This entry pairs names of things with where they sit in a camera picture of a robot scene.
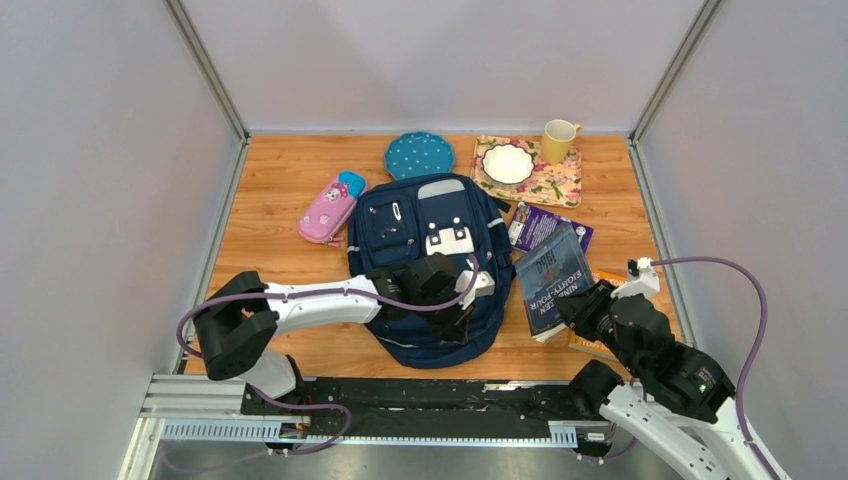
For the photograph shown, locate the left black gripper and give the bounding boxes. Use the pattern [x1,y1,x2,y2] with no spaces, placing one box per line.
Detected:
[413,284,477,346]

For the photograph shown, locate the dark blue 1984 book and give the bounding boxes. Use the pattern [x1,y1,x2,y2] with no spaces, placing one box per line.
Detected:
[515,222,594,343]

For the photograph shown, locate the purple paperback book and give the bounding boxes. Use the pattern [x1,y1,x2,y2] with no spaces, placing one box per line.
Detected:
[508,202,594,253]

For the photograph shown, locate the navy blue student backpack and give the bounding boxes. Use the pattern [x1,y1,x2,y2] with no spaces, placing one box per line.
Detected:
[347,173,516,369]

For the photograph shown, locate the pink cartoon pencil case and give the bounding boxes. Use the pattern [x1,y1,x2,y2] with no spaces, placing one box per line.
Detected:
[298,171,367,247]

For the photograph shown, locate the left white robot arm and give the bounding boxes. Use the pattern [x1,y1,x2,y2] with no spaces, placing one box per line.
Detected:
[180,253,495,415]

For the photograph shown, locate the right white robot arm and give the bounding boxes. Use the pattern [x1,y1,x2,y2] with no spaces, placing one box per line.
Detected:
[555,281,788,479]

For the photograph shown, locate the orange Treehouse book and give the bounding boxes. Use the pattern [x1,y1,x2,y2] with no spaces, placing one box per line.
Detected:
[568,270,627,361]

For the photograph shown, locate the floral rectangular tray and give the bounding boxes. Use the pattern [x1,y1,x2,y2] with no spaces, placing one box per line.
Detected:
[470,135,582,208]

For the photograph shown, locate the white scalloped bowl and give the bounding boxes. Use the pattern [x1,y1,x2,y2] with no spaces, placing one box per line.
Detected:
[481,144,535,189]

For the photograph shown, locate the blue polka dot plate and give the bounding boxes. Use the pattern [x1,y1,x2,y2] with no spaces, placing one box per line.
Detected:
[384,131,455,180]

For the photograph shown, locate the yellow ceramic mug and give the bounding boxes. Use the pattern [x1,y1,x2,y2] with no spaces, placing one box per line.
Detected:
[541,119,582,164]

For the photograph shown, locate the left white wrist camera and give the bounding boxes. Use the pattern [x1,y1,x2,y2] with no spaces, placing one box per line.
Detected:
[455,270,496,310]

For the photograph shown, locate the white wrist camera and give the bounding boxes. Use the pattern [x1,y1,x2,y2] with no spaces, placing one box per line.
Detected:
[455,270,496,310]
[611,257,660,299]

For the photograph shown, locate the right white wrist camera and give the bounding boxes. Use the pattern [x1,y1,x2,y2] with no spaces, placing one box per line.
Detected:
[611,257,660,299]

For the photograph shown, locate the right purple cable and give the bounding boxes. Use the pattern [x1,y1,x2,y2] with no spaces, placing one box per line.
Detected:
[576,256,783,480]

